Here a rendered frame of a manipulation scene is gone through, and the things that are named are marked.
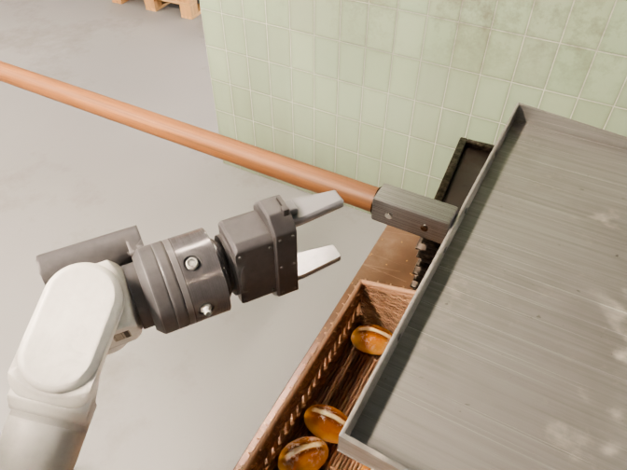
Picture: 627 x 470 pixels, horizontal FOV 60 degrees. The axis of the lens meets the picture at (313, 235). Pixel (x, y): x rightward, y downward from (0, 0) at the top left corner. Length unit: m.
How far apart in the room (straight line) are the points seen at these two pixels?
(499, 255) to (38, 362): 0.45
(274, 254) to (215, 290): 0.07
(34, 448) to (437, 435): 0.32
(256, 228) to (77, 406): 0.22
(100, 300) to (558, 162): 0.57
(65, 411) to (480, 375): 0.35
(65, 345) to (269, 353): 1.46
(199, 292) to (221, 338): 1.46
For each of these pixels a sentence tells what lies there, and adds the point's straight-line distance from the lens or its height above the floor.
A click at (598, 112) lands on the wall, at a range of 1.87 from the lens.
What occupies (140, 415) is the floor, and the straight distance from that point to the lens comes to 1.88.
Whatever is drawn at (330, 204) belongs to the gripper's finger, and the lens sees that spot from 0.55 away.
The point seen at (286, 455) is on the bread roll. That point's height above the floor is 0.64.
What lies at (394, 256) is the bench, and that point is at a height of 0.58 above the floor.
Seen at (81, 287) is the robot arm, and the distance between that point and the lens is 0.50.
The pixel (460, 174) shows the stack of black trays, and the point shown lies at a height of 0.90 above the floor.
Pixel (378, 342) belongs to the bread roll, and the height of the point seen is 0.63.
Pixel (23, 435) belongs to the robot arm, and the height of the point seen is 1.19.
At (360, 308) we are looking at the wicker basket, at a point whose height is 0.64.
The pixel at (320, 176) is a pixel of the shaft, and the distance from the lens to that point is 0.64.
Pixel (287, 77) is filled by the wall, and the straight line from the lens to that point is 2.19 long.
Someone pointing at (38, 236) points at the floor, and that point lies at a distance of 2.54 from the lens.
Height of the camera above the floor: 1.61
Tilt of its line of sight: 45 degrees down
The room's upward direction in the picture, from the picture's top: straight up
